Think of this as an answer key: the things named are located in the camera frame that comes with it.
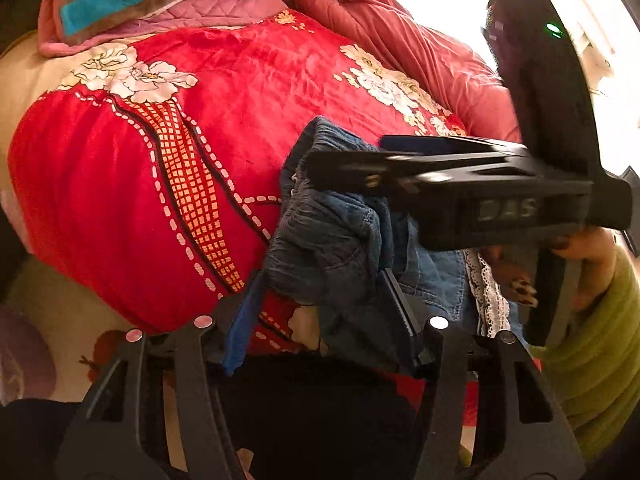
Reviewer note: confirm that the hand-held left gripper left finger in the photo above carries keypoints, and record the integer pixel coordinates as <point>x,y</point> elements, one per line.
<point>240,330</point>

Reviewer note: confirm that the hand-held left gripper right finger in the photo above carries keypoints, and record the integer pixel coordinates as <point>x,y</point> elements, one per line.
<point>400,310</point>

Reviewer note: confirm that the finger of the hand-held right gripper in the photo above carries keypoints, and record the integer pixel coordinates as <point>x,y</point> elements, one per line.
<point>350,165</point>
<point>425,144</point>

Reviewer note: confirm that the blue pants with lace trim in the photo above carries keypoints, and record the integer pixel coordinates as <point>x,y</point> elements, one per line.
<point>330,240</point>

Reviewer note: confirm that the person's right hand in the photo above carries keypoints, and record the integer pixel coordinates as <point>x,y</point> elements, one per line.
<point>597,255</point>

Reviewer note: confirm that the pink-red comforter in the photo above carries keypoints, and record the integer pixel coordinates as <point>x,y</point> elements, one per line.
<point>390,25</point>

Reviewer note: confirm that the pink quilted pillow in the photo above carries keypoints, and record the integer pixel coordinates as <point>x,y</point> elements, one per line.
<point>200,12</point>

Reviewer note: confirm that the red floral blanket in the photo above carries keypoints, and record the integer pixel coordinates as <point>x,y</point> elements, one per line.
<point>75,185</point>

